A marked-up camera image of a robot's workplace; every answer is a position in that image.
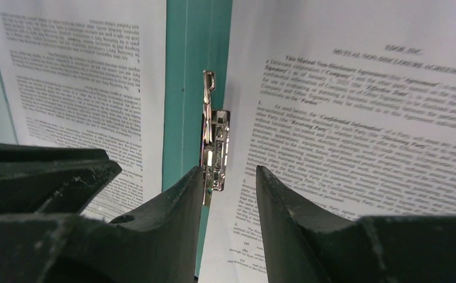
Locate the teal file folder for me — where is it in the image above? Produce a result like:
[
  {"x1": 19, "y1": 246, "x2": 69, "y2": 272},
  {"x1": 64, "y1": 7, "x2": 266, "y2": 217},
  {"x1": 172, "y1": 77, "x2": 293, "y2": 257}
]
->
[{"x1": 0, "y1": 0, "x2": 233, "y2": 278}]

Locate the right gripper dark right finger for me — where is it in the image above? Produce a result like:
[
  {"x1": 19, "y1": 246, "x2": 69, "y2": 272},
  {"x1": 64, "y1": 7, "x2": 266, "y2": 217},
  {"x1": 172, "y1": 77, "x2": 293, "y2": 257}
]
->
[{"x1": 256, "y1": 166, "x2": 456, "y2": 282}]

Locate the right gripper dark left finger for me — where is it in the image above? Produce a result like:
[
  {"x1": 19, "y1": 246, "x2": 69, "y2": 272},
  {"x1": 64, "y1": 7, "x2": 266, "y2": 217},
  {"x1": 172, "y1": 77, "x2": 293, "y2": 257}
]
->
[{"x1": 0, "y1": 167, "x2": 203, "y2": 282}]

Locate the printed paper sheet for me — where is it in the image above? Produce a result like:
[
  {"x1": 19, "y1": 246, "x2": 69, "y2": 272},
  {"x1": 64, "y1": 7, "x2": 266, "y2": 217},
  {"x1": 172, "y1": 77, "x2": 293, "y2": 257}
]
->
[
  {"x1": 199, "y1": 1, "x2": 456, "y2": 282},
  {"x1": 0, "y1": 1, "x2": 166, "y2": 221}
]

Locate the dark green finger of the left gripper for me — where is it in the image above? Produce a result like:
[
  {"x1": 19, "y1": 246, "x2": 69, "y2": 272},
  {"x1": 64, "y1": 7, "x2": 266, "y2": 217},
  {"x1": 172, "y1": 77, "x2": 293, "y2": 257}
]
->
[{"x1": 0, "y1": 143, "x2": 121, "y2": 214}]

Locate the metal folder clip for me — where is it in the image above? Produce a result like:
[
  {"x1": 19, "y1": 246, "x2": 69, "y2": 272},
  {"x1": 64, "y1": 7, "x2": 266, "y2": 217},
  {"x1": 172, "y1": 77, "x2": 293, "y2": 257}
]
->
[{"x1": 200, "y1": 70, "x2": 230, "y2": 206}]

